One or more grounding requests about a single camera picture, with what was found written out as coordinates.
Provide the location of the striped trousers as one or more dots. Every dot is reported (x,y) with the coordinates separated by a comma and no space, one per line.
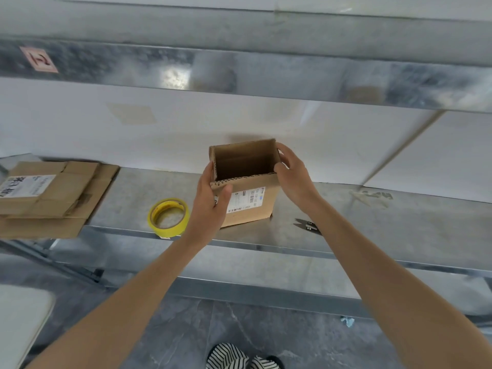
(226,357)

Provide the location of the beige tape patch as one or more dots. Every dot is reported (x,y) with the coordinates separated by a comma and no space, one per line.
(131,113)

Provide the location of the red and white sticker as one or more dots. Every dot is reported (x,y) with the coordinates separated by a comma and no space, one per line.
(38,59)

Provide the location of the galvanised metal shelf rack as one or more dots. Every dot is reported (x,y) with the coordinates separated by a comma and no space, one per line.
(269,72)

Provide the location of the flattened labelled cardboard box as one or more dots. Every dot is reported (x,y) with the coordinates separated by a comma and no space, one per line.
(53,192)

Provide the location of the blue paper scrap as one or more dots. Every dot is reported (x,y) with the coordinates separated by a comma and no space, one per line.
(348,322)

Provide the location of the person's right thumb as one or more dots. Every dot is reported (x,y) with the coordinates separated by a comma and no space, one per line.
(280,170)

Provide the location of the black thread snips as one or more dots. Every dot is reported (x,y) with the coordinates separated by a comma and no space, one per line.
(308,227)

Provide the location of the person's right hand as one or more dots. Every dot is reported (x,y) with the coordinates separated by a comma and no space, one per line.
(298,184)

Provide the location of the person's right forearm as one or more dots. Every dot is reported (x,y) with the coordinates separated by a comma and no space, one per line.
(384,288)

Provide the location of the white chair seat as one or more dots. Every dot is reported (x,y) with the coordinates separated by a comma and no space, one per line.
(19,322)

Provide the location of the yellow tape roll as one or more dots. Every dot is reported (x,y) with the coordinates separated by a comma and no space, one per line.
(155,222)

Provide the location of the flattened plain cardboard box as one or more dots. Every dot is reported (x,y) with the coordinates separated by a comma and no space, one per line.
(42,227)

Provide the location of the person's left hand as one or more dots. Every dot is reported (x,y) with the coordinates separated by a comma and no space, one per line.
(203,219)

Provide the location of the large white backing board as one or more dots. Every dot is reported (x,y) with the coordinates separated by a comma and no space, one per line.
(173,130)

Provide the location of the person's left thumb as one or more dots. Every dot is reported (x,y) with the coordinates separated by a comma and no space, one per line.
(224,197)

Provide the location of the brown cardboard box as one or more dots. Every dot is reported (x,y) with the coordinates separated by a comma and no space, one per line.
(250,195)

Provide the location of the person's left forearm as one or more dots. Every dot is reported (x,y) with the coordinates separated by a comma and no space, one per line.
(127,303)

